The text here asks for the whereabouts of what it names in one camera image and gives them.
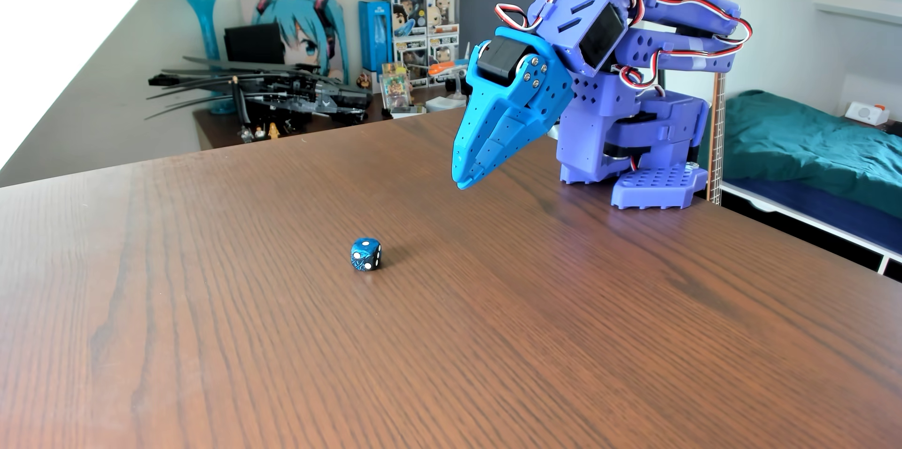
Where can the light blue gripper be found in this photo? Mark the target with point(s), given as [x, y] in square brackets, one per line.
[509, 93]

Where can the blue dice with white dots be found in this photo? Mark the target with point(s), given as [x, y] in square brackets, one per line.
[365, 255]

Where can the purple robot arm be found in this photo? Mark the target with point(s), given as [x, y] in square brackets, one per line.
[662, 132]

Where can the small white flat box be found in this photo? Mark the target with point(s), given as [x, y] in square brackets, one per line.
[444, 104]

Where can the orange white toy plane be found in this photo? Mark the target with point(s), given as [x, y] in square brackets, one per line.
[445, 68]

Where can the figure box with pale figure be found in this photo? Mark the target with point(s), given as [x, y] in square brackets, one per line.
[444, 51]

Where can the clear acrylic card stand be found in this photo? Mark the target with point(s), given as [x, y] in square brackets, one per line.
[397, 88]

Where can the figure box with grey figure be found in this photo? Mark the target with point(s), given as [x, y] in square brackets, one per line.
[412, 58]

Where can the small brown figurine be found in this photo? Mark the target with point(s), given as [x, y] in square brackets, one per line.
[363, 80]

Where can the figure box with dark-haired figure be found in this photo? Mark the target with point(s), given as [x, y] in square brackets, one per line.
[405, 9]

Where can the tall blue box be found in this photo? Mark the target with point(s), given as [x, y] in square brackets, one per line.
[373, 33]

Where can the black helicopter model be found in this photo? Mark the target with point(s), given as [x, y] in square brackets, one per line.
[310, 93]

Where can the anime girl picture teal hair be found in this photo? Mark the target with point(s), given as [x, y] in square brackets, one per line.
[304, 33]

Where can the wooden bass guitar neck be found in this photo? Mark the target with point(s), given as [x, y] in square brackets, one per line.
[717, 139]

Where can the small yellow minifigure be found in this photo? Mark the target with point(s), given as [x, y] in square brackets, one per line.
[273, 130]

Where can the small black minifigure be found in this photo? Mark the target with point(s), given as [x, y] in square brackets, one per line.
[246, 134]

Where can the black rectangular box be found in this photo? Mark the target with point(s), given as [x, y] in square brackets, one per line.
[254, 44]

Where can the bed with teal blanket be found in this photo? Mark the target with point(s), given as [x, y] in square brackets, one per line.
[803, 139]

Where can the blue glass vase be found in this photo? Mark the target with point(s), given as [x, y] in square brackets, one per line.
[205, 19]

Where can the navy blue mattress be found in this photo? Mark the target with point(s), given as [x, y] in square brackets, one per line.
[831, 213]

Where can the small white radio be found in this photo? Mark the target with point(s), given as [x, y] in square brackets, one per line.
[865, 113]

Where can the white bed frame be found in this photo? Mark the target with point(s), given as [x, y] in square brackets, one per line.
[803, 216]

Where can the white wall shelf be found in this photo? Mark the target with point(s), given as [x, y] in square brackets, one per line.
[856, 6]

